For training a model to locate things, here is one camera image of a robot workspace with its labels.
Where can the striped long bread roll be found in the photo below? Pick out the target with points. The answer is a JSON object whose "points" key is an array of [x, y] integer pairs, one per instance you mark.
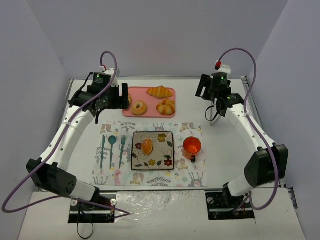
{"points": [[129, 99]]}

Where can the teal plastic knife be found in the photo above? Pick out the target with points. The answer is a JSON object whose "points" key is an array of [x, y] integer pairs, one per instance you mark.
{"points": [[102, 152]]}

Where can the floral square plate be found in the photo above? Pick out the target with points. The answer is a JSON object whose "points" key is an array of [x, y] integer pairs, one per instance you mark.
{"points": [[162, 157]]}

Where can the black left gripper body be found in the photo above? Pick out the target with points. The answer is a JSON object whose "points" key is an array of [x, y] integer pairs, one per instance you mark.
{"points": [[119, 96]]}

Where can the teal plastic spoon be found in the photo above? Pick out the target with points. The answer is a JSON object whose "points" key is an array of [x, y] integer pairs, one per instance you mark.
{"points": [[112, 140]]}

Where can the sesame bun bread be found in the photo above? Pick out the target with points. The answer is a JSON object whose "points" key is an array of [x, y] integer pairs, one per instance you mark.
{"points": [[147, 146]]}

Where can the teal plastic fork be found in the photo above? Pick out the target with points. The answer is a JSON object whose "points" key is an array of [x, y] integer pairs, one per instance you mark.
{"points": [[122, 145]]}

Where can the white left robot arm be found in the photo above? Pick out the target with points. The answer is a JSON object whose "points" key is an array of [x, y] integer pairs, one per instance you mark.
{"points": [[50, 171]]}

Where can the sugared ring donut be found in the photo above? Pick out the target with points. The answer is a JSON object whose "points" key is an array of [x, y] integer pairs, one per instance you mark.
{"points": [[139, 108]]}

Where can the pink plastic tray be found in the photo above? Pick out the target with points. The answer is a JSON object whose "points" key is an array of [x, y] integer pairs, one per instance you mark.
{"points": [[140, 93]]}

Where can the animal print placemat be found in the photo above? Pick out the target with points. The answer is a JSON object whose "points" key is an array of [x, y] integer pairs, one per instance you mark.
{"points": [[185, 173]]}

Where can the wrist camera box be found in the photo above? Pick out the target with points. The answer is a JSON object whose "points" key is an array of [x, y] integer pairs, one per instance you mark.
{"points": [[220, 79], [100, 80]]}

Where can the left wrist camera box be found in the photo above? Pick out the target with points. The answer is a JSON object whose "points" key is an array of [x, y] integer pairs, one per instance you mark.
{"points": [[100, 80]]}

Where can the striped croissant bread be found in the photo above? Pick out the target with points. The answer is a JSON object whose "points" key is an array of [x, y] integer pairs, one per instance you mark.
{"points": [[159, 92]]}

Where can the orange translucent cup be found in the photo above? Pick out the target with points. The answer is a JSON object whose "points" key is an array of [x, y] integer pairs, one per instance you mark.
{"points": [[191, 147]]}

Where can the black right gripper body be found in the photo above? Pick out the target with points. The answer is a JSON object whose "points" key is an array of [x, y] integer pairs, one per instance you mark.
{"points": [[203, 87]]}

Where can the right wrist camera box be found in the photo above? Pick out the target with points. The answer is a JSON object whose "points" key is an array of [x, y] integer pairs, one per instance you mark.
{"points": [[220, 79]]}

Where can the round striped twisted bread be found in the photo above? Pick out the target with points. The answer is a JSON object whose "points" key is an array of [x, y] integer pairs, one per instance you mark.
{"points": [[166, 107]]}

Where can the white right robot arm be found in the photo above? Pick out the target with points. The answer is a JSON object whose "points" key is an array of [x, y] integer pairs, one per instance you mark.
{"points": [[231, 108]]}

